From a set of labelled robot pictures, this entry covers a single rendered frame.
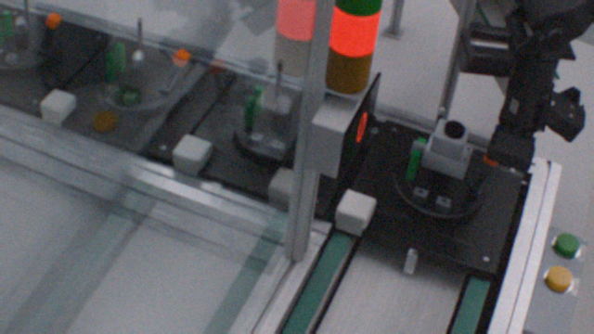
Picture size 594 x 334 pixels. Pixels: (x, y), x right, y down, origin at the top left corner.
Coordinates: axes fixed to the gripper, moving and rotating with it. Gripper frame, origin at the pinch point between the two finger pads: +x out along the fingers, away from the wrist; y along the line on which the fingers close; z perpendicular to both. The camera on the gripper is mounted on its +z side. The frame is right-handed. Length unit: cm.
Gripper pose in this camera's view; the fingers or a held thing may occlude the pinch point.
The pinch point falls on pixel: (511, 146)
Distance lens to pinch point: 117.3
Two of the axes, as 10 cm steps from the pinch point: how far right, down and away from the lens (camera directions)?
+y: 3.7, -6.2, 6.9
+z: 9.3, 3.1, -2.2
